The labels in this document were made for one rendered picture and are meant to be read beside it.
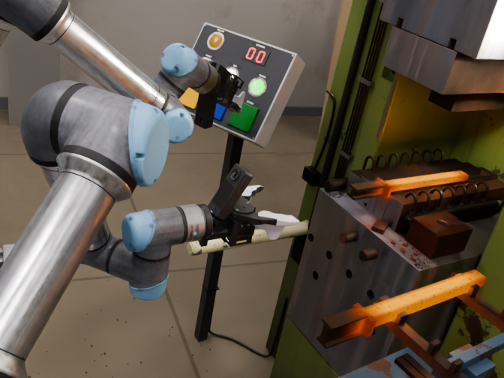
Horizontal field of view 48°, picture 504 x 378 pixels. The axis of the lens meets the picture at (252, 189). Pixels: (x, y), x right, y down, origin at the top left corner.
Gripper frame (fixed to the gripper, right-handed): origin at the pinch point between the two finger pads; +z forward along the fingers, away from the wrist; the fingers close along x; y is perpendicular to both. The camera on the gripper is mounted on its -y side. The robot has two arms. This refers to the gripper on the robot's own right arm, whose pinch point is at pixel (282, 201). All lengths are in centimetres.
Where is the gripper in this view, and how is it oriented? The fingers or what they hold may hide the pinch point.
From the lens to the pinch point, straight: 124.3
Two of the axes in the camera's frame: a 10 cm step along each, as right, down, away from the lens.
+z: 8.5, -1.1, 5.2
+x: 5.0, 4.9, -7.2
